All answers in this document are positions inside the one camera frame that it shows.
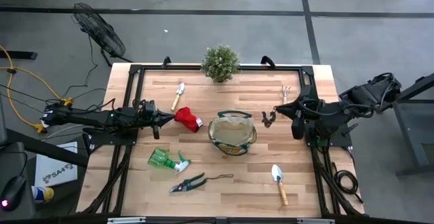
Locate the black computer mouse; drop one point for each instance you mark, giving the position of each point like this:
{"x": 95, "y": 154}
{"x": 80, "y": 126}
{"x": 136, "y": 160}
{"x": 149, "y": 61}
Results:
{"x": 13, "y": 193}

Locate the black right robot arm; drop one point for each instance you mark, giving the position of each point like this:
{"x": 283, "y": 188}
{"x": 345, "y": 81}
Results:
{"x": 339, "y": 113}

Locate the black floor bar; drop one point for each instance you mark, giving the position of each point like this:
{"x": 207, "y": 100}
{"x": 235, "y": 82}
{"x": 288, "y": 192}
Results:
{"x": 17, "y": 55}

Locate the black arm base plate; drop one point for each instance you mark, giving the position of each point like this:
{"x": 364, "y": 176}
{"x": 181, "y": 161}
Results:
{"x": 101, "y": 139}
{"x": 339, "y": 139}

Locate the red gardening glove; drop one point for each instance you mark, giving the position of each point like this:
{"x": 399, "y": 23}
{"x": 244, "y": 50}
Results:
{"x": 186, "y": 118}

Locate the black aluminium table frame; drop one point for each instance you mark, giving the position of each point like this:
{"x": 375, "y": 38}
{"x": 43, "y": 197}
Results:
{"x": 271, "y": 68}

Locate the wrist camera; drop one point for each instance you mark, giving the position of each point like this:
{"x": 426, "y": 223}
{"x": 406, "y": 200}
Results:
{"x": 297, "y": 129}
{"x": 149, "y": 106}

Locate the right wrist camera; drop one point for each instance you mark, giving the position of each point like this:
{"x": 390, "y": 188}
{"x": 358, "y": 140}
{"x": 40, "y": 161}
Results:
{"x": 297, "y": 129}

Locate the green spray bottle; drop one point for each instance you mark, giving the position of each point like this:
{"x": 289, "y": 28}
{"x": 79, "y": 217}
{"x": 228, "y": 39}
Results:
{"x": 159, "y": 157}

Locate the yellow and blue object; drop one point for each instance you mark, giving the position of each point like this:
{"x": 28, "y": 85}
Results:
{"x": 43, "y": 194}

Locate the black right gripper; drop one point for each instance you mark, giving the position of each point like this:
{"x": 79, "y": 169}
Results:
{"x": 306, "y": 110}

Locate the black floor fan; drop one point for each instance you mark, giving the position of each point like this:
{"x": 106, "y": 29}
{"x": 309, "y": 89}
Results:
{"x": 98, "y": 30}

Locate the black table clamp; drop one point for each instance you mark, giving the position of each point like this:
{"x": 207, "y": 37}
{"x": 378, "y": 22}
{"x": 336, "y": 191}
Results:
{"x": 269, "y": 61}
{"x": 166, "y": 62}

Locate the black desk with mouse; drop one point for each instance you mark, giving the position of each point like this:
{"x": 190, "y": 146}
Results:
{"x": 47, "y": 147}

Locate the black desk with slanted beam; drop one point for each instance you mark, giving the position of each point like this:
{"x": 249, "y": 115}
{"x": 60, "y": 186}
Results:
{"x": 420, "y": 85}

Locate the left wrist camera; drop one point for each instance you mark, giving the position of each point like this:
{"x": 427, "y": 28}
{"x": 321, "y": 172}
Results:
{"x": 149, "y": 106}

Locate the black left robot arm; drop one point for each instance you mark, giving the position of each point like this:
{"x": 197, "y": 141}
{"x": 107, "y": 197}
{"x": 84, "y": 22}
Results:
{"x": 84, "y": 118}

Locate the cream and green gardening bag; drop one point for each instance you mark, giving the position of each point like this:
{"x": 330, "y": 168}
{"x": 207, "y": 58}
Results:
{"x": 232, "y": 132}

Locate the potted green plant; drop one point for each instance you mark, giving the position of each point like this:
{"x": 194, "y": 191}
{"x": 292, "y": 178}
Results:
{"x": 220, "y": 62}

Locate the white printed box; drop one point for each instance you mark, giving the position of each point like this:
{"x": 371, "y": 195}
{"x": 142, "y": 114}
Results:
{"x": 56, "y": 164}

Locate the small dark garden tool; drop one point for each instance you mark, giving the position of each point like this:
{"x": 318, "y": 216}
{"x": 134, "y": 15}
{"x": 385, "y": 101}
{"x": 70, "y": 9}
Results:
{"x": 268, "y": 119}

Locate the silver frame bracket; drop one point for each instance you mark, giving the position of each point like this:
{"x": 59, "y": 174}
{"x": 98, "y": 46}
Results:
{"x": 125, "y": 220}
{"x": 315, "y": 221}

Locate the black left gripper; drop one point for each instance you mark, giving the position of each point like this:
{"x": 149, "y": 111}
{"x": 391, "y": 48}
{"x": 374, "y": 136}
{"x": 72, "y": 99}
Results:
{"x": 146, "y": 119}

